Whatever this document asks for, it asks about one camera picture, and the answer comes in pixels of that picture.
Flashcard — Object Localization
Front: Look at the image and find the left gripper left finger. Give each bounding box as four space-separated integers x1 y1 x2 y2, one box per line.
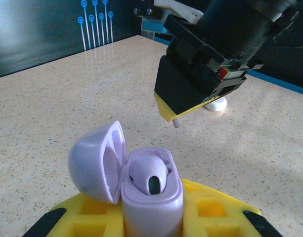
22 192 125 237

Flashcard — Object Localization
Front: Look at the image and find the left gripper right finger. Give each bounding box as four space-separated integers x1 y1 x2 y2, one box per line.
180 178 283 237

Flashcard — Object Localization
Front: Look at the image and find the white earbud charging case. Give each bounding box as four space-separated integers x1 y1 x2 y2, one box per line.
205 97 228 112

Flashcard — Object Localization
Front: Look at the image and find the purple earbud charging case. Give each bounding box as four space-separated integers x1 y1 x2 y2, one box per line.
68 120 184 237

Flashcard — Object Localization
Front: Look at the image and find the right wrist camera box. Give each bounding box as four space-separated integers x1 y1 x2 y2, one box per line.
133 0 204 38

